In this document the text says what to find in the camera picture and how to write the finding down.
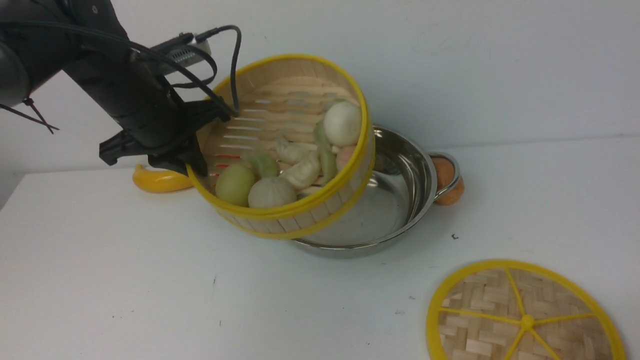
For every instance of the small green dumpling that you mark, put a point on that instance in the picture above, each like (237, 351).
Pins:
(327, 158)

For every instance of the yellow banana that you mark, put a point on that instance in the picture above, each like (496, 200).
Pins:
(160, 181)

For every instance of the pink dumpling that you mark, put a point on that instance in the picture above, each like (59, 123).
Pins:
(343, 156)

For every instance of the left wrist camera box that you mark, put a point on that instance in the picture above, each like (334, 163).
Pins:
(182, 52)

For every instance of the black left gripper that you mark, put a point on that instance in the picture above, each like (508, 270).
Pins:
(154, 119)

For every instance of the bamboo steamer lid yellow frame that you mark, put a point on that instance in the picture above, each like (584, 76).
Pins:
(513, 310)

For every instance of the white dumpling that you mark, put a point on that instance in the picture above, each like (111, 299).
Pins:
(290, 153)

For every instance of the pale flat dumpling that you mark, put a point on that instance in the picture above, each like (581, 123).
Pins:
(303, 174)

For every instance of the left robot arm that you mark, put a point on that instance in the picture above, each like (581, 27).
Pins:
(38, 40)

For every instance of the yellow-green bun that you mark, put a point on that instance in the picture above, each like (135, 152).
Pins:
(234, 184)

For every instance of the bamboo steamer basket yellow rim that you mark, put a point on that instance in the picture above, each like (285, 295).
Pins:
(310, 117)

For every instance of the beige round bun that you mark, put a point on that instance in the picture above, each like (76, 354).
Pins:
(271, 192)

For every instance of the white round bun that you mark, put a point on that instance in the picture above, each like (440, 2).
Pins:
(342, 124)

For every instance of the stainless steel pot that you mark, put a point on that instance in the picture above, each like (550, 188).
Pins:
(400, 191)

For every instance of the orange fruit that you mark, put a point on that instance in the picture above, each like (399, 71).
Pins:
(445, 174)

